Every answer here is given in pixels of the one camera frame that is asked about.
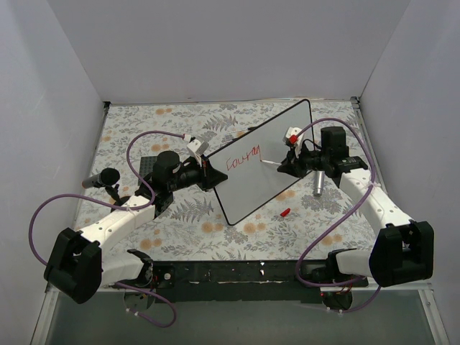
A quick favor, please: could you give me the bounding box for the black front mounting rail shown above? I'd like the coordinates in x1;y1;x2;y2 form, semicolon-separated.
143;259;367;305

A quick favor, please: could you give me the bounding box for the red marker cap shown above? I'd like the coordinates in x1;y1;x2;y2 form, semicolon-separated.
280;208;290;217

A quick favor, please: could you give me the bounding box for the dark grey studded baseplate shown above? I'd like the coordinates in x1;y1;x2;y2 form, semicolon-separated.
138;156;157;184

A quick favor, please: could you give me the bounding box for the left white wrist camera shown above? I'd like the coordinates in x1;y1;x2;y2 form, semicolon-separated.
183;134;209;165

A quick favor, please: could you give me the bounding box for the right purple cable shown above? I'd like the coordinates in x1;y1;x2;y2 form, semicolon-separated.
295;117;384;313

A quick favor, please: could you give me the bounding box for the floral patterned table mat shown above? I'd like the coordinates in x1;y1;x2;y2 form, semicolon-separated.
92;100;374;261

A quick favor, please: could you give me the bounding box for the silver microphone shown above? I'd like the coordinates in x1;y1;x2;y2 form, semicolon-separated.
313;170;325;197

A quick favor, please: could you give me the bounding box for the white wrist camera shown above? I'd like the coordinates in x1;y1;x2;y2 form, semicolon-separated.
183;134;209;165
283;127;304;158

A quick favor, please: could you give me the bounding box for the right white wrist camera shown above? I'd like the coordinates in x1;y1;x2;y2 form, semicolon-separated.
283;127;304;158

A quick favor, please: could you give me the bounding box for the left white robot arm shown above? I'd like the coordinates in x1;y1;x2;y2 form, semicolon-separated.
44;151;228;304

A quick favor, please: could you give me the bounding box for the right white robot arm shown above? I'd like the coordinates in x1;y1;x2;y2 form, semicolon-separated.
277;126;434;288

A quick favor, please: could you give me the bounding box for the white marker pen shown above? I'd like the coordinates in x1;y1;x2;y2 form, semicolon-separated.
260;160;281;166

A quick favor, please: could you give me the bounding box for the black microphone with red ring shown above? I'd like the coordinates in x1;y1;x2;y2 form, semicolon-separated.
82;167;120;189

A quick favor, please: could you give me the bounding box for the white board with black frame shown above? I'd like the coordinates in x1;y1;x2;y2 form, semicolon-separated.
208;99;313;226

